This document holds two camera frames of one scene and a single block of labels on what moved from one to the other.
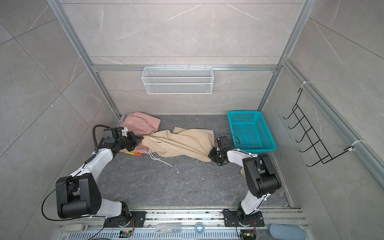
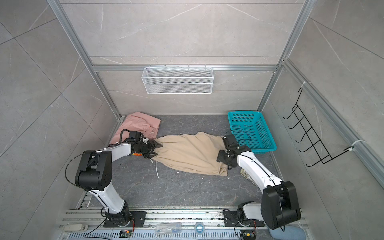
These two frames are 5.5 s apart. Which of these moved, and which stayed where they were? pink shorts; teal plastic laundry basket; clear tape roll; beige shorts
Moved: beige shorts
Stayed: pink shorts; clear tape roll; teal plastic laundry basket
